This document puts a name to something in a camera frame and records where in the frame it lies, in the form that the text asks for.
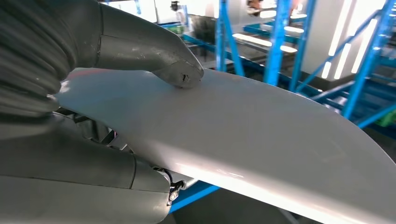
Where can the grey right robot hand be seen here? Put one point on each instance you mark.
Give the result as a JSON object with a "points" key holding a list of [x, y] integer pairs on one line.
{"points": [[62, 185]]}

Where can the blue metal shelf rack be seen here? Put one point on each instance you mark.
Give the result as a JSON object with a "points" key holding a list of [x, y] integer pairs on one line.
{"points": [[276, 46]]}

